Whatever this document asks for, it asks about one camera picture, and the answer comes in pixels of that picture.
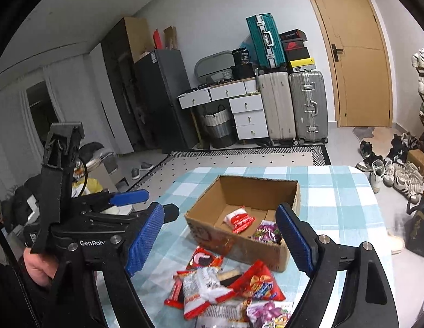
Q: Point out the white shoe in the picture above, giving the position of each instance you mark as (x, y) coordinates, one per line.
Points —
(397, 243)

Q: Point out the black bag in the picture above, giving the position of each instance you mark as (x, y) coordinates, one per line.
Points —
(242, 61)

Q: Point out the red flat box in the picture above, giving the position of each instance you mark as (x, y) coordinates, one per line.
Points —
(158, 40)

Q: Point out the red chip bag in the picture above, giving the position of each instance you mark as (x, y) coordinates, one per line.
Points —
(259, 283)

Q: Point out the wooden door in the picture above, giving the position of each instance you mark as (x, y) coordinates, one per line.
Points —
(355, 58)

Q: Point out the red and white snack packet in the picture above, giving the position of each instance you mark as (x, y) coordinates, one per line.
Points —
(237, 220)

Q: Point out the pile of sneakers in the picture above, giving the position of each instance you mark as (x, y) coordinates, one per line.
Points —
(396, 174)

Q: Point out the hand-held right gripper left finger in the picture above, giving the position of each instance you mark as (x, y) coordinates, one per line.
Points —
(143, 242)

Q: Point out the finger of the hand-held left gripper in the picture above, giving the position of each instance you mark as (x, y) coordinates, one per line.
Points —
(171, 213)
(130, 197)

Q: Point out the red wafer bar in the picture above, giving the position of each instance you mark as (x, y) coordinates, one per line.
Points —
(173, 290)

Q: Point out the white and red crisp packet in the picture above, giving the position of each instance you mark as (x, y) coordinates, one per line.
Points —
(201, 290)

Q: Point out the yellow and white shoe box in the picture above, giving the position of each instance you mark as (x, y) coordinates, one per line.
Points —
(302, 65)

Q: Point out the white dresser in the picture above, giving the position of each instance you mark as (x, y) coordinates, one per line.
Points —
(248, 116)

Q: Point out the grey slipper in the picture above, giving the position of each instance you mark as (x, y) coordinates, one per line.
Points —
(135, 173)
(147, 166)

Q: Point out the grey oval mirror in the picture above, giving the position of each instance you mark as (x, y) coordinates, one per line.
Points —
(212, 63)

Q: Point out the small brown cardboard box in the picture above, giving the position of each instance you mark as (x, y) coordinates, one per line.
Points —
(419, 160)

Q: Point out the teal suitcase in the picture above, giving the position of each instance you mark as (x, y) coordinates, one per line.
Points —
(263, 41)

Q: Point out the brown flat cardboard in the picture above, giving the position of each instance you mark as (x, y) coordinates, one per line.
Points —
(170, 39)

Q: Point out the dark grey fridge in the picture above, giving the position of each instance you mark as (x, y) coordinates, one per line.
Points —
(164, 99)

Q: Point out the beige suitcase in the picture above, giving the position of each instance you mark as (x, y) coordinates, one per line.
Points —
(277, 109)

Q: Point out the person's left hand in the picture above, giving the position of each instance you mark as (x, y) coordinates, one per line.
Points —
(38, 266)

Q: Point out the grey door mat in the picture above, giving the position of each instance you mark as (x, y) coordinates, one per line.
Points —
(364, 132)

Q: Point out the dark brown wardrobe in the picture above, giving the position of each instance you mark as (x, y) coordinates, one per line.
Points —
(119, 75)

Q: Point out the striped laundry basket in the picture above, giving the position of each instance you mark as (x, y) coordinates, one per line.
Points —
(218, 128)

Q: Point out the purple candy packet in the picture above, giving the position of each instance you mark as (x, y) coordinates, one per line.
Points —
(270, 314)
(266, 232)

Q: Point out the clear cracker packet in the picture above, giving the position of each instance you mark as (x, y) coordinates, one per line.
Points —
(229, 275)

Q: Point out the large black shoe box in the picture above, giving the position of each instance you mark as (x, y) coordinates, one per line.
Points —
(297, 55)

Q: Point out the clear printed snack packet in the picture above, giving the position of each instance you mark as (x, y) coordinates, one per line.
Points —
(225, 314)

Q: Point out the dark tote bag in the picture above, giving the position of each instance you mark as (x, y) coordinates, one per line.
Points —
(418, 225)

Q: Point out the silver suitcase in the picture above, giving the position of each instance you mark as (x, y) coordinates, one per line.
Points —
(307, 109)

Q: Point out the red sandwich cookie packet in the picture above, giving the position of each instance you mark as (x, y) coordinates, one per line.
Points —
(203, 259)

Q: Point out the person's left forearm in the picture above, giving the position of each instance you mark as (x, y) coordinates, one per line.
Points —
(10, 297)

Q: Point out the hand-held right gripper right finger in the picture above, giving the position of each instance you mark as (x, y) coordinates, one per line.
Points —
(294, 239)

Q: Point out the patterned floor rug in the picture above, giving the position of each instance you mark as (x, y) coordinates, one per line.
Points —
(198, 160)

